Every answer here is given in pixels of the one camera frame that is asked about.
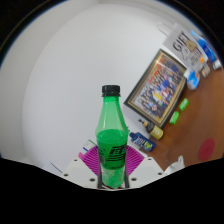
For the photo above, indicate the green plastic drink bottle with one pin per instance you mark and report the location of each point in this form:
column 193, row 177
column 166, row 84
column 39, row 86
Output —
column 111, row 146

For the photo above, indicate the amber bottle yellow label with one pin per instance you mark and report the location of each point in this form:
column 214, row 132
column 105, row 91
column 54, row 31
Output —
column 155, row 130

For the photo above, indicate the small green packet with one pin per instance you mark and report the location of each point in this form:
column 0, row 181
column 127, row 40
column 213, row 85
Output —
column 183, row 104
column 174, row 118

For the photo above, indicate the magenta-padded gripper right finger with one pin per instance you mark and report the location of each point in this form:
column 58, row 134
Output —
column 143, row 170

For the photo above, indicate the blue detergent bottle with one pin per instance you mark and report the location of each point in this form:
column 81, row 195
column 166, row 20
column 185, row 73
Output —
column 206, row 48

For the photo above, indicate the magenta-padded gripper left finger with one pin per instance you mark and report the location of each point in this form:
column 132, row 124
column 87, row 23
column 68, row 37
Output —
column 81, row 171

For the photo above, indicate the framed group photo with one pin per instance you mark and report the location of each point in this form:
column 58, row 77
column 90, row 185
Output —
column 156, row 90

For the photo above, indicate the dark blue pump bottle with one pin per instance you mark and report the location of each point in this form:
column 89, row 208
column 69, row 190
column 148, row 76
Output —
column 143, row 142

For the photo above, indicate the flat round red coaster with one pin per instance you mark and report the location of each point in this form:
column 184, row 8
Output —
column 207, row 149

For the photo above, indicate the blue white tissue pack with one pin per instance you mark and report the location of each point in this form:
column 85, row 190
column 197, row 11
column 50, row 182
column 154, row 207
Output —
column 192, row 79

